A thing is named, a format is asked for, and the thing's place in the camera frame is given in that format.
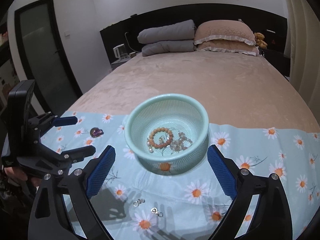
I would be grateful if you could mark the brown teddy bear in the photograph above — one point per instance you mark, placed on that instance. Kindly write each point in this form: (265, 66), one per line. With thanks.
(260, 40)

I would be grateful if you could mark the beige bed blanket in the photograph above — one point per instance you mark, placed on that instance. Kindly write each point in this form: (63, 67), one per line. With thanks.
(200, 80)

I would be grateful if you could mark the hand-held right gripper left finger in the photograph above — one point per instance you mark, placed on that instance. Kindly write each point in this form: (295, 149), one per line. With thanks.
(100, 172)

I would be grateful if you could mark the bedside table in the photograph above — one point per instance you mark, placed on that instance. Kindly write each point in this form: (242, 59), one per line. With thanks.
(121, 63)

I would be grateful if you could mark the black bedside cabinet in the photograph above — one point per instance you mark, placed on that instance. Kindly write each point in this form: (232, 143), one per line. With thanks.
(277, 50)

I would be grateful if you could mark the daisy print blue cloth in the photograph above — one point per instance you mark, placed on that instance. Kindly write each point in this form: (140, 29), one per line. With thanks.
(160, 192)

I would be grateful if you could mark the pink ruffled pillow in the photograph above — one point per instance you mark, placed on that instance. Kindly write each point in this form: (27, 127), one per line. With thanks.
(225, 48)
(222, 31)

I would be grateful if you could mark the small ornate metal earring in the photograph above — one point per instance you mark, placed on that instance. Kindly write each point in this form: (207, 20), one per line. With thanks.
(138, 202)
(156, 210)

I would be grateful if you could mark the white pearl stud earring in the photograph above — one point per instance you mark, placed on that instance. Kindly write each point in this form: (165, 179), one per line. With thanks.
(151, 150)

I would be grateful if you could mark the cream curtain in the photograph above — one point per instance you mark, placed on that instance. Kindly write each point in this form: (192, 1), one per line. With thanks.
(305, 42)

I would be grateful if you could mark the person's left hand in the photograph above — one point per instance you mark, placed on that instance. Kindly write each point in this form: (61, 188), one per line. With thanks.
(13, 173)

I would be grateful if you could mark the green plastic mesh basket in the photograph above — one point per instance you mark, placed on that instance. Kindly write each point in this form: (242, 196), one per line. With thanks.
(175, 162)

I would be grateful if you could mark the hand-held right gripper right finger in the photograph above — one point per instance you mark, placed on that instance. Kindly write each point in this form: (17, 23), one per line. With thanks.
(221, 170)

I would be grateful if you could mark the dark frosted glass door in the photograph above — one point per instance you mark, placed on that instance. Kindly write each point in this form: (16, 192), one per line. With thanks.
(45, 50)

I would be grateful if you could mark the folded grey duvet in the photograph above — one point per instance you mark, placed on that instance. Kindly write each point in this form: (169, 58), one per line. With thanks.
(165, 36)

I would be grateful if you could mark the black headboard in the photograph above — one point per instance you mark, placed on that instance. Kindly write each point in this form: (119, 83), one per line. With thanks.
(117, 32)

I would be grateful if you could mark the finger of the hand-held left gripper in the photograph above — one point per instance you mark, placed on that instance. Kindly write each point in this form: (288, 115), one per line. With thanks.
(65, 121)
(80, 152)

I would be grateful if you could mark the white bedside appliance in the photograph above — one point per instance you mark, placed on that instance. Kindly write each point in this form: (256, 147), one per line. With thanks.
(118, 51)

